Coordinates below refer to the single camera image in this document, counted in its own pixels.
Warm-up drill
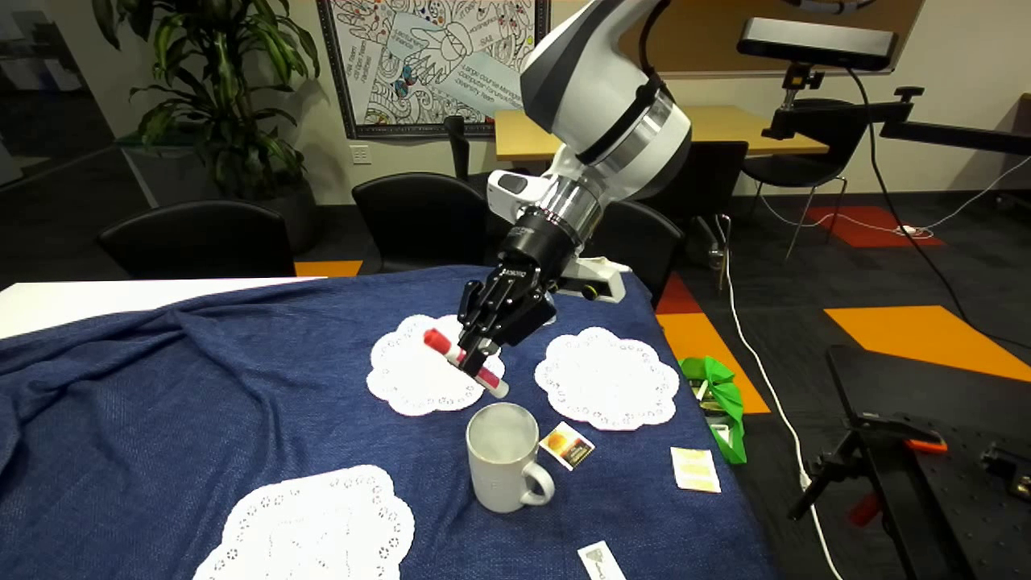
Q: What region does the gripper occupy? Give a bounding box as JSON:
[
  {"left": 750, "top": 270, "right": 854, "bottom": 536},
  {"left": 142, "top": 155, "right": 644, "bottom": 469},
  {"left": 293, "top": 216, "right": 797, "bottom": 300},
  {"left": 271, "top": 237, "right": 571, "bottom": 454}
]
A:
[{"left": 457, "top": 206, "right": 582, "bottom": 379}]

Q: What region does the green bag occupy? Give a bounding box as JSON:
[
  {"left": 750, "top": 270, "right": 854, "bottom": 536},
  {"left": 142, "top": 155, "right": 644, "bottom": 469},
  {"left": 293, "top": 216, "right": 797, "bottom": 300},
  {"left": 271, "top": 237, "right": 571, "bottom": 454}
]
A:
[{"left": 678, "top": 356, "right": 748, "bottom": 466}]

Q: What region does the orange and black sachet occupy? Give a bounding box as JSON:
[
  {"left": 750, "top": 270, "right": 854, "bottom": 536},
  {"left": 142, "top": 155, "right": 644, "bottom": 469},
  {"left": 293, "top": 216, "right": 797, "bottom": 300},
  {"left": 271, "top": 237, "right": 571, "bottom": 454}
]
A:
[{"left": 539, "top": 420, "right": 596, "bottom": 472}]

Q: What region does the yellow and white sachet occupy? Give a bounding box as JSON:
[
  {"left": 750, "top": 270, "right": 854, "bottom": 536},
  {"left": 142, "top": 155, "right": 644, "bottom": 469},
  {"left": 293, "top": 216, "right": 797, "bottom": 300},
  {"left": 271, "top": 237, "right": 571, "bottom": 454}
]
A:
[{"left": 670, "top": 446, "right": 723, "bottom": 495}]

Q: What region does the white paper doily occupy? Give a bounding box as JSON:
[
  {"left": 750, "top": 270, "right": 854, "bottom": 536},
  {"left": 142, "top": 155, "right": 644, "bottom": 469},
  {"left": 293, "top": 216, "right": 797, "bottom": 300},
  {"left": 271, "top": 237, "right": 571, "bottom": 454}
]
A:
[
  {"left": 193, "top": 465, "right": 416, "bottom": 580},
  {"left": 366, "top": 313, "right": 508, "bottom": 418},
  {"left": 534, "top": 325, "right": 681, "bottom": 432}
]

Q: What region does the black chair with metal legs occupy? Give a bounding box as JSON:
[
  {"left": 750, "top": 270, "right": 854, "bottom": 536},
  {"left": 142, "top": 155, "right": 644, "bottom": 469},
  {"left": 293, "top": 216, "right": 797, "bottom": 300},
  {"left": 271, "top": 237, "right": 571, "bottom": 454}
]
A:
[{"left": 739, "top": 97, "right": 872, "bottom": 260}]

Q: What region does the white mug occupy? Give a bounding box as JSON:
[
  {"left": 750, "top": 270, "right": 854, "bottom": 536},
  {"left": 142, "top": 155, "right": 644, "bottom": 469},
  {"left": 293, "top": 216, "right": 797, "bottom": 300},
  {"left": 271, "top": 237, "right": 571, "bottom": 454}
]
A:
[{"left": 466, "top": 402, "right": 557, "bottom": 515}]

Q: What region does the wooden table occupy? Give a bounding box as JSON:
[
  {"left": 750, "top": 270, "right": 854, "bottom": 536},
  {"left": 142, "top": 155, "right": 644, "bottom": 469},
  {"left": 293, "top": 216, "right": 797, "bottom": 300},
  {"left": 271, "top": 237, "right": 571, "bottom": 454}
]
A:
[{"left": 493, "top": 104, "right": 830, "bottom": 164}]

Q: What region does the potted plant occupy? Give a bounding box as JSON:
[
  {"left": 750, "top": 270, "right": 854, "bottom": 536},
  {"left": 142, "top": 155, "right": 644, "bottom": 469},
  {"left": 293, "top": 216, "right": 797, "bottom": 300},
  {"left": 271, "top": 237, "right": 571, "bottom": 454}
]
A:
[{"left": 91, "top": 0, "right": 325, "bottom": 254}]

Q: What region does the black cable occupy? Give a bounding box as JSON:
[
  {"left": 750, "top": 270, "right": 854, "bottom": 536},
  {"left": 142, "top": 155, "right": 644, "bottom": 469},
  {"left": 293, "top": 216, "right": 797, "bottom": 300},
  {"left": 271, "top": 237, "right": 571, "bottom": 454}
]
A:
[{"left": 844, "top": 68, "right": 1031, "bottom": 350}]

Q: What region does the framed poster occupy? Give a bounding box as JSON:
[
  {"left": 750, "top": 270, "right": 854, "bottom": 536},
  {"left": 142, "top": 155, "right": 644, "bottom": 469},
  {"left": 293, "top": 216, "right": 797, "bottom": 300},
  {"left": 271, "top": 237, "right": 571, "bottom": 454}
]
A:
[{"left": 316, "top": 0, "right": 552, "bottom": 142}]

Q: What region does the black clamp with orange trigger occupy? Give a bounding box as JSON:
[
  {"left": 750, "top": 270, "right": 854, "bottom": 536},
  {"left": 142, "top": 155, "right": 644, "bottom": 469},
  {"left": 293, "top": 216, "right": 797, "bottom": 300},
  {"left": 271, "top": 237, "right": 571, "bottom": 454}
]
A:
[{"left": 788, "top": 409, "right": 950, "bottom": 526}]

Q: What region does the camera on mount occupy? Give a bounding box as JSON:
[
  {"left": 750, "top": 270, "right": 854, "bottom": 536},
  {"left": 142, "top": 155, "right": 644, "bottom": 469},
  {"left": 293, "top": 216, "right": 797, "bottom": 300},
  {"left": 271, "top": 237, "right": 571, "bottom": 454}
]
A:
[{"left": 736, "top": 16, "right": 1031, "bottom": 159}]

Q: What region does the red and white marker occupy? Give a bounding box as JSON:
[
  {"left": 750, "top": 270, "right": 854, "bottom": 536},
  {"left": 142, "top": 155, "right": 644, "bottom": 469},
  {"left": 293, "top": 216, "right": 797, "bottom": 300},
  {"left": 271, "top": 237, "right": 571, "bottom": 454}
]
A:
[{"left": 424, "top": 328, "right": 511, "bottom": 400}]

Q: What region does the blue cloth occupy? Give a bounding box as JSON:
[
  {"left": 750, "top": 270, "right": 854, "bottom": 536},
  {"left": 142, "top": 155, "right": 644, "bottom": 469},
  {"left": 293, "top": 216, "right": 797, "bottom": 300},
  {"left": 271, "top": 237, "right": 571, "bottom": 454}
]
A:
[{"left": 0, "top": 265, "right": 780, "bottom": 580}]

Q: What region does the white cable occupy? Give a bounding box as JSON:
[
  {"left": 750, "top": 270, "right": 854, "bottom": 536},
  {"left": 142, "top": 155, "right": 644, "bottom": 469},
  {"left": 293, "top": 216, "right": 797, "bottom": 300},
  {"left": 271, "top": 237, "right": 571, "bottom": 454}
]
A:
[
  {"left": 715, "top": 213, "right": 845, "bottom": 580},
  {"left": 756, "top": 155, "right": 1031, "bottom": 239}
]

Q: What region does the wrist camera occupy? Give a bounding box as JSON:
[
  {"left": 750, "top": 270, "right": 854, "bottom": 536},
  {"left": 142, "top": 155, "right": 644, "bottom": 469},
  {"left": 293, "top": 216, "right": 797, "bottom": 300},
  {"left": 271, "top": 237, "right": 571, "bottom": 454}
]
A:
[{"left": 556, "top": 256, "right": 629, "bottom": 305}]

